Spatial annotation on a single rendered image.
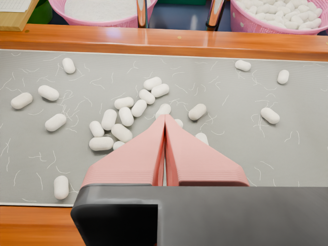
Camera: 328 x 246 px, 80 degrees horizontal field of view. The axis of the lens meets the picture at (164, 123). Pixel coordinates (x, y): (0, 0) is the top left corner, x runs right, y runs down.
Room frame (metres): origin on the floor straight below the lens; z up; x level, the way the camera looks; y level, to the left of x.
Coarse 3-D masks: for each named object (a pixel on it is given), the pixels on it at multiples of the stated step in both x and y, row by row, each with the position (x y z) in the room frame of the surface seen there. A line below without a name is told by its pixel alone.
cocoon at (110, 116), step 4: (108, 112) 0.16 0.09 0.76; (112, 112) 0.16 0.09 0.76; (104, 116) 0.16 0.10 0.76; (108, 116) 0.16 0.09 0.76; (112, 116) 0.16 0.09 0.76; (116, 116) 0.16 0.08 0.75; (104, 120) 0.15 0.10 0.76; (108, 120) 0.15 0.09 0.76; (112, 120) 0.15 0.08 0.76; (104, 124) 0.14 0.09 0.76; (108, 124) 0.14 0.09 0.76; (112, 124) 0.14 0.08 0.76; (104, 128) 0.14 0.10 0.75; (108, 128) 0.14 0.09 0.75
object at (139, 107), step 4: (140, 100) 0.19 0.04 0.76; (136, 104) 0.18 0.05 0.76; (140, 104) 0.18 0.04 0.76; (144, 104) 0.19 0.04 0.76; (132, 108) 0.18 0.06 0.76; (136, 108) 0.18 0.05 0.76; (140, 108) 0.18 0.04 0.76; (144, 108) 0.18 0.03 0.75; (132, 112) 0.17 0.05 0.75; (136, 112) 0.17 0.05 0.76; (140, 112) 0.17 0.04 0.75; (136, 116) 0.17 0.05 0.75
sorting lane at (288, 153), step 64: (0, 64) 0.27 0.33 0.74; (128, 64) 0.29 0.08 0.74; (192, 64) 0.30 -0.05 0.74; (256, 64) 0.32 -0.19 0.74; (320, 64) 0.33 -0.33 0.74; (0, 128) 0.13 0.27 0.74; (64, 128) 0.14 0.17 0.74; (128, 128) 0.15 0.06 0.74; (192, 128) 0.15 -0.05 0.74; (256, 128) 0.16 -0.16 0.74; (320, 128) 0.17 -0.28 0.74; (0, 192) 0.03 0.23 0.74
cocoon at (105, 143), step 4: (92, 140) 0.11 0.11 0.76; (96, 140) 0.11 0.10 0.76; (100, 140) 0.11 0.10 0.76; (104, 140) 0.11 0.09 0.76; (108, 140) 0.12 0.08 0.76; (112, 140) 0.12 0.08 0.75; (92, 144) 0.11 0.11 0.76; (96, 144) 0.11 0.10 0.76; (100, 144) 0.11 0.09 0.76; (104, 144) 0.11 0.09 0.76; (108, 144) 0.11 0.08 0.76; (112, 144) 0.11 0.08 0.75; (92, 148) 0.10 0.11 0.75; (96, 148) 0.10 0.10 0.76; (100, 148) 0.10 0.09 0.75; (104, 148) 0.10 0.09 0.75; (108, 148) 0.10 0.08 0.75
